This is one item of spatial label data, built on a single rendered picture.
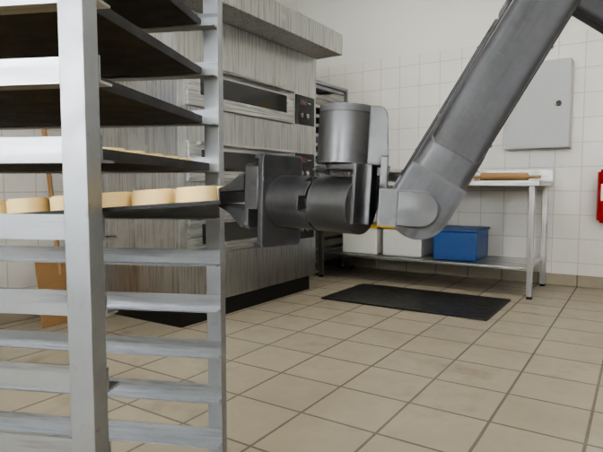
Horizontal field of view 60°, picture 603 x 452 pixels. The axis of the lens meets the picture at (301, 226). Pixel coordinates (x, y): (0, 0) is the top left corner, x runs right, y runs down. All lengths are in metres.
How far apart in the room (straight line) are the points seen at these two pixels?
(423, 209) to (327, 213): 0.09
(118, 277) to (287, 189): 3.02
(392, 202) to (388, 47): 5.03
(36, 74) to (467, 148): 0.48
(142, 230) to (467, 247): 2.53
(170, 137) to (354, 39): 3.02
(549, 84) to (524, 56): 4.24
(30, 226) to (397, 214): 0.43
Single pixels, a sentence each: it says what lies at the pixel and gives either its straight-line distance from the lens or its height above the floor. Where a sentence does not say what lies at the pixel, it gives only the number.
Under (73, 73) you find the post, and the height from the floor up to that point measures 0.95.
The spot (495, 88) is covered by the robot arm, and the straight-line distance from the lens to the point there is 0.53.
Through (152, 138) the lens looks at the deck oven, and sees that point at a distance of 3.23.
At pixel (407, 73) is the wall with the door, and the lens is 5.35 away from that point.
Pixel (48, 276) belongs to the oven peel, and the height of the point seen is 0.30.
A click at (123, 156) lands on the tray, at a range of 0.72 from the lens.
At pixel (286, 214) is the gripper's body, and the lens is 0.54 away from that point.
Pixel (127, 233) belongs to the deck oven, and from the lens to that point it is 3.41.
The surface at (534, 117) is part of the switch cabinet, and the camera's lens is 4.76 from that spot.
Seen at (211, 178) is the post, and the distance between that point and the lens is 1.03.
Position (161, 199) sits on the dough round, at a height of 0.81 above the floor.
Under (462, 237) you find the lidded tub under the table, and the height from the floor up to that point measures 0.43.
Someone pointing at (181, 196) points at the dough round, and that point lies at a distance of 0.63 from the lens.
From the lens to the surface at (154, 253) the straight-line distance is 1.08.
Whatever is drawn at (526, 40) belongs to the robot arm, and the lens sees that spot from 0.55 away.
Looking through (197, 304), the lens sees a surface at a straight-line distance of 1.07.
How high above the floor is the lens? 0.83
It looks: 4 degrees down
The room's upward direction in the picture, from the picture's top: straight up
